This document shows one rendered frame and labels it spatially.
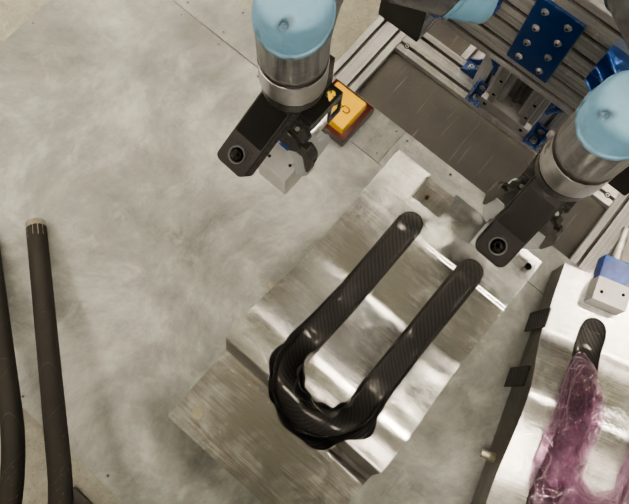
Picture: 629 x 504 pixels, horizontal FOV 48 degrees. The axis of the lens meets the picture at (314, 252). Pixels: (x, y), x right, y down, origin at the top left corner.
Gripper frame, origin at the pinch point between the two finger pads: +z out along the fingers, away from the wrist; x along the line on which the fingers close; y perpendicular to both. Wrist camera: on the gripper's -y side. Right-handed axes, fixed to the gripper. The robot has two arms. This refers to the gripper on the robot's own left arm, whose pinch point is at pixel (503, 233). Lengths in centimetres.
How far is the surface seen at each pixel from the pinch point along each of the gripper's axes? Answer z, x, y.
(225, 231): 14.1, 32.1, -22.1
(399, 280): 5.2, 6.7, -13.0
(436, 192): 7.1, 10.9, 1.6
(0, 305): 10, 48, -52
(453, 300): 5.4, -0.8, -10.2
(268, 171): -0.6, 29.7, -14.6
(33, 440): 95, 52, -80
